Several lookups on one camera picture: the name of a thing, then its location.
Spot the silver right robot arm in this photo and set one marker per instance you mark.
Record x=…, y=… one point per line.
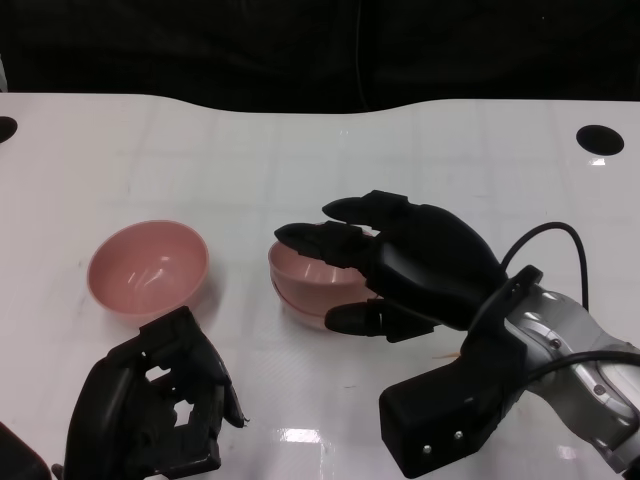
x=575, y=330

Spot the black round table grommet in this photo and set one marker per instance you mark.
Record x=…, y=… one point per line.
x=6, y=128
x=599, y=138

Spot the pink plastic bowl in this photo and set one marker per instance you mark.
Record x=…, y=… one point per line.
x=310, y=277
x=307, y=321
x=147, y=265

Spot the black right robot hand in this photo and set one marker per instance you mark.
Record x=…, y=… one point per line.
x=430, y=260

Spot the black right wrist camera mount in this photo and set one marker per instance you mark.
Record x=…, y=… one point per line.
x=450, y=410

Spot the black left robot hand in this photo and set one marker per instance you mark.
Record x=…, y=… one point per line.
x=115, y=410

